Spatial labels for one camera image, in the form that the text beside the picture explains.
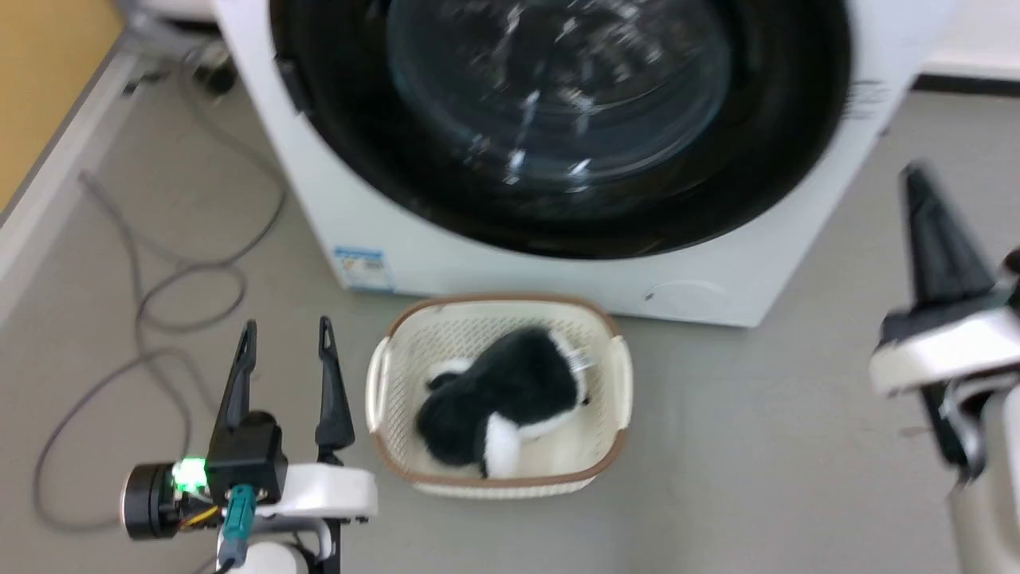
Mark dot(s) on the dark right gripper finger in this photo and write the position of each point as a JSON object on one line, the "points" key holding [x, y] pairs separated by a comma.
{"points": [[1014, 263], [940, 247]]}

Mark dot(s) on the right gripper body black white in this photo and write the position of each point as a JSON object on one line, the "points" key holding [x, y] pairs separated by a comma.
{"points": [[940, 351]]}

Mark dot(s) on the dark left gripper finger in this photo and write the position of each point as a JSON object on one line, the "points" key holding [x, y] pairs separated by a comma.
{"points": [[237, 383], [332, 399]]}

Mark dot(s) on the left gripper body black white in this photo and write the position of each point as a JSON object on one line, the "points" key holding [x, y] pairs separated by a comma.
{"points": [[251, 458]]}

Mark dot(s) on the round black glass washer door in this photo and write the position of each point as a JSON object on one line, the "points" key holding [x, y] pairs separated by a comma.
{"points": [[382, 135]]}

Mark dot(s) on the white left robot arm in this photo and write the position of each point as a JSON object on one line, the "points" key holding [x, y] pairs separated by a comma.
{"points": [[279, 558]]}

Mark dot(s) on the white front-load washing machine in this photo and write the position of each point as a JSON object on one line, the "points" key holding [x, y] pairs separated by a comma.
{"points": [[478, 271]]}

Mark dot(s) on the cream plastic laundry basket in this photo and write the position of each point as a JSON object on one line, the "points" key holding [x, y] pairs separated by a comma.
{"points": [[398, 351]]}

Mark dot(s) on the black cylindrical unit green light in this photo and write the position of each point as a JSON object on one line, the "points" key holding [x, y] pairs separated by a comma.
{"points": [[151, 501]]}

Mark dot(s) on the blue energy label sticker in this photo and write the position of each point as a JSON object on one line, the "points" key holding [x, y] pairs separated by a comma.
{"points": [[362, 269]]}

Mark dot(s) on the black and white garment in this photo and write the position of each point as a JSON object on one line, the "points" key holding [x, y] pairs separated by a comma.
{"points": [[510, 391]]}

